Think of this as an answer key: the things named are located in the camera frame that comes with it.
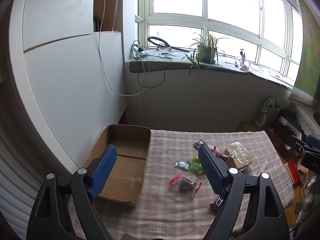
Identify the plaid tablecloth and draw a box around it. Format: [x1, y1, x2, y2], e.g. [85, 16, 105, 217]
[67, 129, 294, 240]

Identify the potted spider plant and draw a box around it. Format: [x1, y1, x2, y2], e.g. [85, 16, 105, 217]
[181, 26, 232, 75]

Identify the white power strip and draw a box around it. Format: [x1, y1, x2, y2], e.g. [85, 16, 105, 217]
[132, 44, 150, 57]

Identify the cardboard box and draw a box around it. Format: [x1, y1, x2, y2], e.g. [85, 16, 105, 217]
[84, 124, 151, 207]

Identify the dark clutter pile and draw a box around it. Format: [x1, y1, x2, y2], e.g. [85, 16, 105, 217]
[266, 115, 304, 162]

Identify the white cable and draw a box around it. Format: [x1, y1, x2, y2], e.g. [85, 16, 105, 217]
[98, 0, 150, 97]

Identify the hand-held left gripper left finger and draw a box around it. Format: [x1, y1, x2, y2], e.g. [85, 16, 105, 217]
[26, 144, 118, 240]

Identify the clear-wrapped bread packet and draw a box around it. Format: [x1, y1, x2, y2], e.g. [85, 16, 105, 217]
[223, 142, 252, 174]

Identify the black ring light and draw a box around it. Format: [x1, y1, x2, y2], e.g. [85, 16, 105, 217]
[147, 36, 190, 53]

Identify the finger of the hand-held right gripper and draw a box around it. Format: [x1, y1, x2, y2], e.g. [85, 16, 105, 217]
[307, 135, 320, 147]
[285, 135, 320, 155]

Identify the white wardrobe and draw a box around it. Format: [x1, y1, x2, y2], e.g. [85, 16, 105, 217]
[9, 0, 128, 173]

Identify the green and white candy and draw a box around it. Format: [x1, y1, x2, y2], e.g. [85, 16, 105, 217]
[175, 160, 190, 171]

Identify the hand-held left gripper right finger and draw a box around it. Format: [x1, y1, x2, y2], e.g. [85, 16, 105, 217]
[198, 144, 290, 240]

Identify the white window frame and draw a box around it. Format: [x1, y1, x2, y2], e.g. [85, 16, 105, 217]
[135, 0, 304, 85]

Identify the green wall poster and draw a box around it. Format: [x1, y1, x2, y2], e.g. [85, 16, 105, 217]
[294, 0, 320, 98]

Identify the brown chocolate bar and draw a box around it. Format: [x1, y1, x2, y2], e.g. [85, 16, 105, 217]
[209, 195, 224, 213]

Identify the black cable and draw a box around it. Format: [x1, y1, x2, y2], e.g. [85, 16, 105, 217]
[131, 40, 173, 89]

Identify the clear red-edged date packet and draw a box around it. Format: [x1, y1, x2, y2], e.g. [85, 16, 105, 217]
[168, 173, 202, 197]
[209, 144, 232, 167]

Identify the grey windowsill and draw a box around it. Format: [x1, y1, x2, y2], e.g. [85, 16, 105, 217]
[129, 52, 294, 90]

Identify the small figurine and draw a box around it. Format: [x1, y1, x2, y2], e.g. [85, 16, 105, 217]
[235, 48, 250, 72]

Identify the green patterned bag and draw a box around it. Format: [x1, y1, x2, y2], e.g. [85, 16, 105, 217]
[255, 96, 280, 130]

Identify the brown wooden panel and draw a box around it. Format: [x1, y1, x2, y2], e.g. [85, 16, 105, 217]
[94, 0, 124, 33]

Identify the white lace cloth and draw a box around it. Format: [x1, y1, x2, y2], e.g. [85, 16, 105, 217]
[287, 87, 320, 139]

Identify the green candy packet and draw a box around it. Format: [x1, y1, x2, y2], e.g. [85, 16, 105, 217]
[189, 162, 204, 175]

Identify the red box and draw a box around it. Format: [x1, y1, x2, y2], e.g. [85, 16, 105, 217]
[284, 161, 300, 184]

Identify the white slatted door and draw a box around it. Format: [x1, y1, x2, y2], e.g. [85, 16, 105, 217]
[0, 120, 75, 233]

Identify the beaded pull cord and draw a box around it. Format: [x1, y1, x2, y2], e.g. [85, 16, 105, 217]
[114, 0, 120, 34]

